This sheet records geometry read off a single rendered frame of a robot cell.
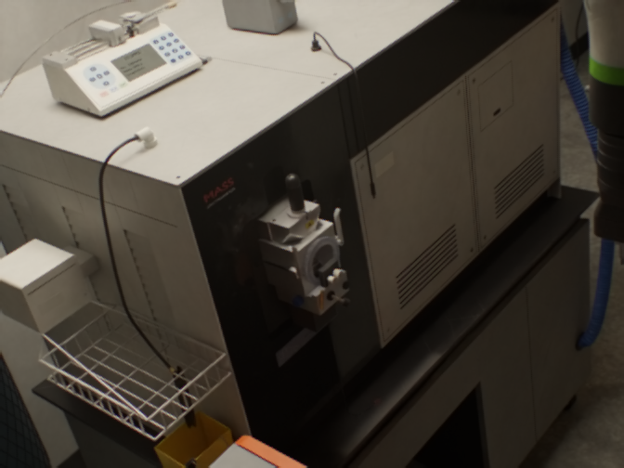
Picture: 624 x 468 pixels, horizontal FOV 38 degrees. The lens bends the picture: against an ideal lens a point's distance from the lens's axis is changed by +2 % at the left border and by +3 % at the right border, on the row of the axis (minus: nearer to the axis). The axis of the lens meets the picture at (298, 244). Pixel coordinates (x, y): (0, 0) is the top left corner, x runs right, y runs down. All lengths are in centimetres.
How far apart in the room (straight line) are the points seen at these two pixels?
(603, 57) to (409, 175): 100
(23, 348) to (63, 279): 110
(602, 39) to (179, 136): 83
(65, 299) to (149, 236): 24
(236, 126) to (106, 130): 25
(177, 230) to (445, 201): 76
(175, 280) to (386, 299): 55
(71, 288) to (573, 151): 297
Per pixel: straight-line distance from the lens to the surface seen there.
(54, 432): 296
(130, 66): 175
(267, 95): 163
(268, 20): 189
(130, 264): 166
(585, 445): 287
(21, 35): 256
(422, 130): 189
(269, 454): 134
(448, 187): 202
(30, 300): 167
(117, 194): 155
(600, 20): 91
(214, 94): 168
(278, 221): 153
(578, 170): 413
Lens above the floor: 208
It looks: 33 degrees down
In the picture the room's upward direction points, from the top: 12 degrees counter-clockwise
